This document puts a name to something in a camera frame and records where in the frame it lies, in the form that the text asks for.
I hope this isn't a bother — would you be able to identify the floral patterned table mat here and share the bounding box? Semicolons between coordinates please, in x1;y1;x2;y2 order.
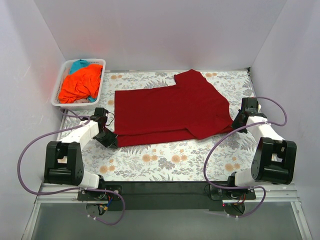
49;70;273;182

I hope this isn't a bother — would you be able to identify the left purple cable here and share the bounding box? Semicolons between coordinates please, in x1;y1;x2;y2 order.
16;107;127;226

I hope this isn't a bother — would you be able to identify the pink garment in basket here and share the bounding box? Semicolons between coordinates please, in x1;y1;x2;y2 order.
73;98;91;104

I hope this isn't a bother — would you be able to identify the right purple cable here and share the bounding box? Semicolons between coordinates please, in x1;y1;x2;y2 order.
203;96;288;219

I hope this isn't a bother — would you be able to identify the orange t-shirt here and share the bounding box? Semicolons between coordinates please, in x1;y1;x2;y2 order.
58;64;103;104

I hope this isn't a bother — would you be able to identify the white plastic laundry basket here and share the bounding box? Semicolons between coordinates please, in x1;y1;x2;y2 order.
51;58;106;110

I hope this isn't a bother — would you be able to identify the purple cable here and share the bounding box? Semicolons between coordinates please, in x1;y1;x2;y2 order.
16;107;127;226
203;96;288;219

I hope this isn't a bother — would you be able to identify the aluminium frame rail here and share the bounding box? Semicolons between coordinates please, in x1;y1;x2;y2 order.
36;183;301;203

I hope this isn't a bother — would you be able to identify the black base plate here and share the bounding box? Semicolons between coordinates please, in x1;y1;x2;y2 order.
76;181;258;212

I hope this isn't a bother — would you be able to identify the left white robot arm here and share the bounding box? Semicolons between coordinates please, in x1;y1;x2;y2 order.
44;107;118;200

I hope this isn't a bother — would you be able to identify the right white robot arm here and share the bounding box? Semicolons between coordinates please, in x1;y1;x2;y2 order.
209;97;297;200

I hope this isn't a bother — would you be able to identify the dark red t-shirt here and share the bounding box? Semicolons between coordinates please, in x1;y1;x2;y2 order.
114;69;233;147

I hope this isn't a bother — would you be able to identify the teal t-shirt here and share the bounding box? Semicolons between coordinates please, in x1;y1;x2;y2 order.
69;59;90;75

